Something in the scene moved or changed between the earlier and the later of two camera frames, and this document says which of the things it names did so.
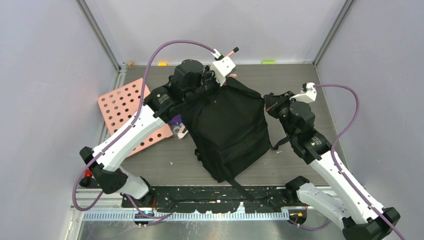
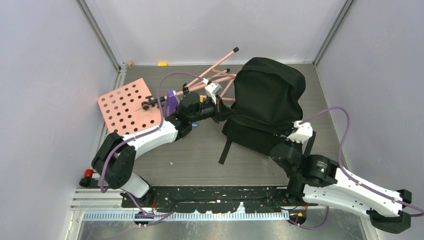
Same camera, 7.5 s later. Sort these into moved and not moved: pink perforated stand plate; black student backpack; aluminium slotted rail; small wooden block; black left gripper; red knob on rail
Moved: black student backpack; black left gripper
Not moved: small wooden block; red knob on rail; aluminium slotted rail; pink perforated stand plate
